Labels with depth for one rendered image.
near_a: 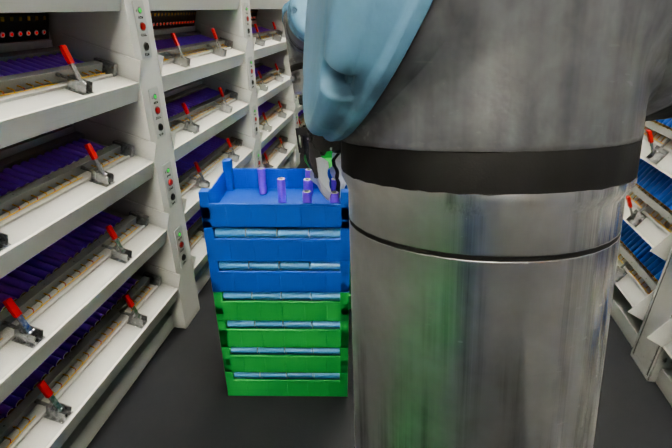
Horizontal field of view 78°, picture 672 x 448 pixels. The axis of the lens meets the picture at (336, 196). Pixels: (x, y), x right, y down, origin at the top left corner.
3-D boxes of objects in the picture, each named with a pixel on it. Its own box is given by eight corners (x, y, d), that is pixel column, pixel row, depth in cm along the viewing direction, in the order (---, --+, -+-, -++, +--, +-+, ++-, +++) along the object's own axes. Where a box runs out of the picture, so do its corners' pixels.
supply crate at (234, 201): (348, 189, 103) (348, 158, 100) (350, 228, 85) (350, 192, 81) (227, 188, 103) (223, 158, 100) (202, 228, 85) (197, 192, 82)
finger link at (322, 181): (319, 197, 89) (316, 154, 88) (332, 200, 84) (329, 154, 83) (306, 199, 88) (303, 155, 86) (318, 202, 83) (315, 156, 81)
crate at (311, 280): (347, 245, 110) (348, 217, 106) (349, 292, 91) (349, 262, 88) (233, 244, 110) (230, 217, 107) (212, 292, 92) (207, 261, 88)
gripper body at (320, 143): (329, 150, 91) (322, 94, 89) (349, 151, 84) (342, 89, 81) (297, 156, 88) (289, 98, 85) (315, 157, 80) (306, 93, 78)
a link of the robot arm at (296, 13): (362, -25, 63) (347, -1, 76) (286, -25, 62) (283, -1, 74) (364, 40, 65) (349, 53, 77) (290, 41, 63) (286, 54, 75)
